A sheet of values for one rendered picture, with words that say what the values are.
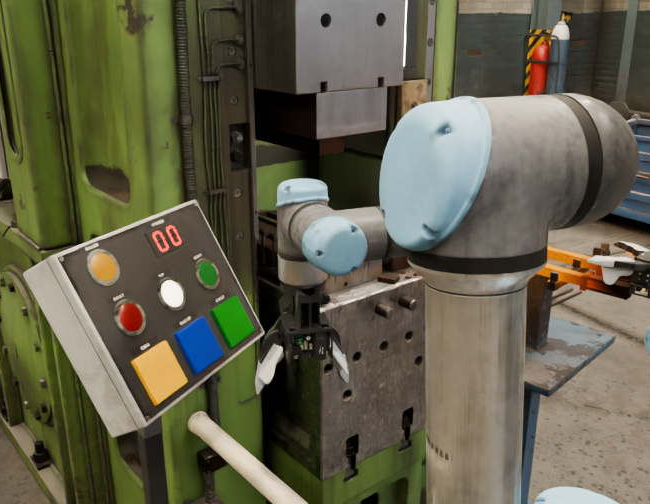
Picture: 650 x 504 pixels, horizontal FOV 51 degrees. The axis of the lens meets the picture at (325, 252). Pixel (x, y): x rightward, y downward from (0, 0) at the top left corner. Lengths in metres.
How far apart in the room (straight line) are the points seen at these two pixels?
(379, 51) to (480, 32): 7.99
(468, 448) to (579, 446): 2.20
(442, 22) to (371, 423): 1.04
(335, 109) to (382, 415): 0.77
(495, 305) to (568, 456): 2.19
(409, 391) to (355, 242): 0.96
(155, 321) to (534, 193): 0.71
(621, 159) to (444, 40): 1.34
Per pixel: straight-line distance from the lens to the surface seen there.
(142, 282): 1.12
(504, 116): 0.55
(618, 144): 0.60
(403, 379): 1.77
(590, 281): 1.68
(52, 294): 1.07
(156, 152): 1.42
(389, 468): 1.89
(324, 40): 1.44
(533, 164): 0.55
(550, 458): 2.71
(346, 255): 0.89
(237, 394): 1.71
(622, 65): 10.75
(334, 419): 1.65
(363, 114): 1.53
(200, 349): 1.15
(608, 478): 2.68
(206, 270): 1.22
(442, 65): 1.91
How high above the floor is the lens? 1.53
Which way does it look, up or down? 20 degrees down
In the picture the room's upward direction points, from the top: straight up
